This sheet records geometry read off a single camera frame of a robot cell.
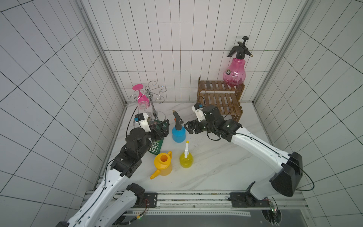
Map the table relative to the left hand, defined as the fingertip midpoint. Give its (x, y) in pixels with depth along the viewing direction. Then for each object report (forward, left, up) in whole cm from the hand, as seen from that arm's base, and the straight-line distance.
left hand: (161, 125), depth 70 cm
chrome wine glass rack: (+24, +11, 0) cm, 26 cm away
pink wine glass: (+17, +12, 0) cm, 21 cm away
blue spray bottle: (+8, -8, -19) cm, 22 cm away
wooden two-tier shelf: (+36, -43, -14) cm, 58 cm away
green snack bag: (+3, +7, -26) cm, 27 cm away
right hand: (+3, -12, -4) cm, 13 cm away
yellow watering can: (-13, 0, -17) cm, 21 cm away
